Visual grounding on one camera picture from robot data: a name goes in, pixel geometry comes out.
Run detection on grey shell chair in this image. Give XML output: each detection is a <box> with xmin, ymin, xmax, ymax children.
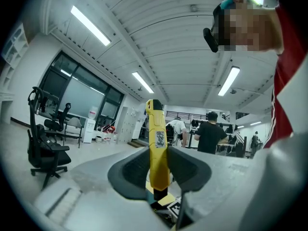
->
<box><xmin>63</xmin><ymin>116</ymin><xmax>84</xmax><ymax>149</ymax></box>

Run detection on black office chair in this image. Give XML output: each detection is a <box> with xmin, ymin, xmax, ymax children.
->
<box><xmin>27</xmin><ymin>86</ymin><xmax>72</xmax><ymax>190</ymax></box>
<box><xmin>44</xmin><ymin>102</ymin><xmax>72</xmax><ymax>139</ymax></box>

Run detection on teal hair cap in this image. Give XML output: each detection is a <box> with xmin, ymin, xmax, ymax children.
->
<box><xmin>219</xmin><ymin>0</ymin><xmax>253</xmax><ymax>10</ymax></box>

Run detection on wooden step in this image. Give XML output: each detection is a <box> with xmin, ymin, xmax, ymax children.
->
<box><xmin>127</xmin><ymin>138</ymin><xmax>149</xmax><ymax>150</ymax></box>

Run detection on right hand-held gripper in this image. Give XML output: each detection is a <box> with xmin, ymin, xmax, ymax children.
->
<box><xmin>167</xmin><ymin>197</ymin><xmax>183</xmax><ymax>218</ymax></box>

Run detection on black head-mounted camera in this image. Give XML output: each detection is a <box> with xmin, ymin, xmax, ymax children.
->
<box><xmin>203</xmin><ymin>3</ymin><xmax>221</xmax><ymax>53</ymax></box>

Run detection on yellow handheld tool handle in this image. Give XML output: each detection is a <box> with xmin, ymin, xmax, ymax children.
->
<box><xmin>145</xmin><ymin>99</ymin><xmax>171</xmax><ymax>201</ymax></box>

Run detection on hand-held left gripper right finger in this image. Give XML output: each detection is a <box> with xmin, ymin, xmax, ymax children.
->
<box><xmin>168</xmin><ymin>146</ymin><xmax>256</xmax><ymax>231</ymax></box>

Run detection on person's head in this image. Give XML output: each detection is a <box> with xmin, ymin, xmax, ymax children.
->
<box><xmin>213</xmin><ymin>0</ymin><xmax>282</xmax><ymax>53</ymax></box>

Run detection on black railing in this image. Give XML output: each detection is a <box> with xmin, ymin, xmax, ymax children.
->
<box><xmin>166</xmin><ymin>110</ymin><xmax>208</xmax><ymax>121</ymax></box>

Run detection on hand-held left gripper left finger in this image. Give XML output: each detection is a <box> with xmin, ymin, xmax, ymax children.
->
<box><xmin>33</xmin><ymin>146</ymin><xmax>169</xmax><ymax>231</ymax></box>

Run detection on white water dispenser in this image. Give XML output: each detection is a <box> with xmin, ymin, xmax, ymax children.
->
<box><xmin>81</xmin><ymin>117</ymin><xmax>97</xmax><ymax>144</ymax></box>

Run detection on large water jug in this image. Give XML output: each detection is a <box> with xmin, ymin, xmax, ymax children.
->
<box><xmin>87</xmin><ymin>106</ymin><xmax>99</xmax><ymax>119</ymax></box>

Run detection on white cubby shelf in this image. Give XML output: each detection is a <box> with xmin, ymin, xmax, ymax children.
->
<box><xmin>0</xmin><ymin>23</ymin><xmax>29</xmax><ymax>69</ymax></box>

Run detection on person's red striped jersey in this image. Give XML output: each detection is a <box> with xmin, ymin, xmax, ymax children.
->
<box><xmin>263</xmin><ymin>5</ymin><xmax>308</xmax><ymax>149</ymax></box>

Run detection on group of clear bottles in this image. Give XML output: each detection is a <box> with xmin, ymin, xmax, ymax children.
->
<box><xmin>102</xmin><ymin>131</ymin><xmax>119</xmax><ymax>143</ymax></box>

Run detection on black red backpack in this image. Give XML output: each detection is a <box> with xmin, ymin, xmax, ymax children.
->
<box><xmin>165</xmin><ymin>123</ymin><xmax>176</xmax><ymax>144</ymax></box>

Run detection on dark framed window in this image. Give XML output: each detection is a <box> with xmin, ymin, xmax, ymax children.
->
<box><xmin>39</xmin><ymin>51</ymin><xmax>125</xmax><ymax>131</ymax></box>

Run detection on white lockers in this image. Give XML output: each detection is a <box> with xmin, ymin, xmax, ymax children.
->
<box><xmin>116</xmin><ymin>106</ymin><xmax>137</xmax><ymax>144</ymax></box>

